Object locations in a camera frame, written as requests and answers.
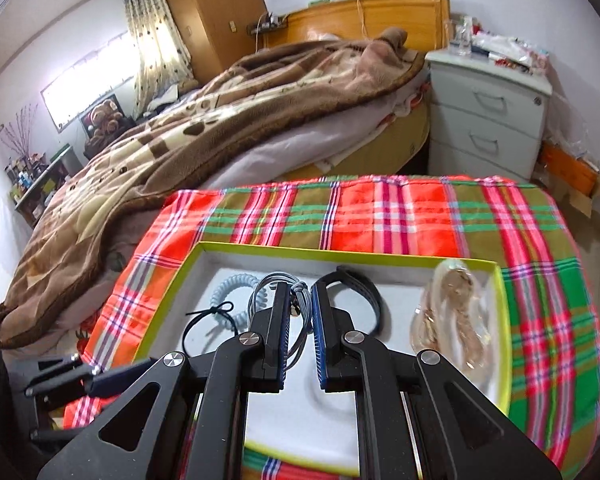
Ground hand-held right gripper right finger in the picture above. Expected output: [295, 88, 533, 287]
[312, 281, 563, 480]

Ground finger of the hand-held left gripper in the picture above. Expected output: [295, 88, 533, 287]
[25, 352, 101, 397]
[87, 360, 153, 397]

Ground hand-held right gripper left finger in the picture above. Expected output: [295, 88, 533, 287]
[37, 282, 293, 480]

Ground grey thin hair tie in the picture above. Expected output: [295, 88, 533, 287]
[280, 280, 314, 367]

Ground black thin knotted hair tie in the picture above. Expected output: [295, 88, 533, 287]
[182, 301, 242, 357]

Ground black wristband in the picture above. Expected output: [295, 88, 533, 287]
[312, 265, 394, 337]

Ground yellow cardboard box tray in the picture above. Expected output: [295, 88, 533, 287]
[130, 241, 513, 476]

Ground clear plastic hair claw clip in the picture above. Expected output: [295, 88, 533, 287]
[410, 259, 494, 375]

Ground red green plaid cloth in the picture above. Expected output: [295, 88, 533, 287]
[62, 175, 600, 480]

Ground shelf with bottles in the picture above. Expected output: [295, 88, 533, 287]
[5, 145, 86, 226]

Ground brown patterned blanket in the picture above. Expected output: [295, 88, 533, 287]
[0, 27, 426, 346]

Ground dried decorative branches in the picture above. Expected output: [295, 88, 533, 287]
[0, 104, 39, 159]

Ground brown teddy bear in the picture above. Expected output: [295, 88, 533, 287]
[82, 97, 127, 150]

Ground white nightstand with drawers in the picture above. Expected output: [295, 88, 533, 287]
[425, 47, 553, 182]

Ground bright window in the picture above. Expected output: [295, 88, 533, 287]
[40, 32, 138, 133]

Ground orange box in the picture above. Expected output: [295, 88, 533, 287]
[539, 142, 600, 197]

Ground power strip with plugs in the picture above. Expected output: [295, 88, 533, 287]
[247, 11, 289, 37]

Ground dotted curtain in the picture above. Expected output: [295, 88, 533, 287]
[121, 0, 193, 118]

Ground clear drinking glass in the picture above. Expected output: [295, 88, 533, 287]
[447, 16, 474, 57]

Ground wooden wardrobe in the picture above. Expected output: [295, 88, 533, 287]
[157, 0, 268, 75]

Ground clutter pile on nightstand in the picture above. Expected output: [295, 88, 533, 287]
[472, 24, 552, 75]

